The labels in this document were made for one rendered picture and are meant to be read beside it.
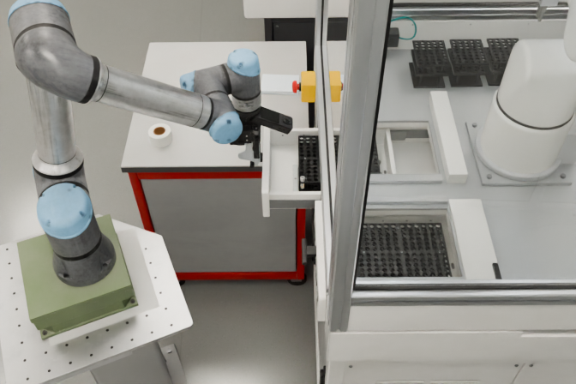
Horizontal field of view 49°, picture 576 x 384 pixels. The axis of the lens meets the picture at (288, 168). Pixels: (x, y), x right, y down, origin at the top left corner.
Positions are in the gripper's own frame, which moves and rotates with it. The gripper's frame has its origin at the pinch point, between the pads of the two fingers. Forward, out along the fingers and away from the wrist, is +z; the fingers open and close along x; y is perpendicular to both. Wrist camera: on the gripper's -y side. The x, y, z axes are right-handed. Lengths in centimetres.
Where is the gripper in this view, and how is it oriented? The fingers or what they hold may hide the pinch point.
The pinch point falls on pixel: (258, 157)
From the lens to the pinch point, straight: 176.5
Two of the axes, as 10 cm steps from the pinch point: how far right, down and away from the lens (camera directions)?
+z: 0.1, 6.7, 7.4
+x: 0.1, 7.4, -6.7
